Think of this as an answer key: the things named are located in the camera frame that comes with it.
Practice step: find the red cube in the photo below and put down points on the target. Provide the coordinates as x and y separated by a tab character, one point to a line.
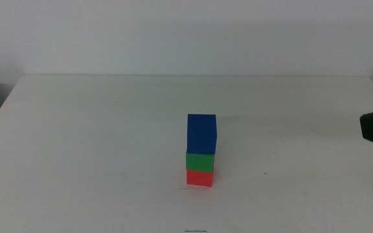
199	178

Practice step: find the green cube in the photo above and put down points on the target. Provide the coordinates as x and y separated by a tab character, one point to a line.
199	162

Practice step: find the blue cube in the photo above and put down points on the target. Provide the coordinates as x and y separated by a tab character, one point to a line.
201	134

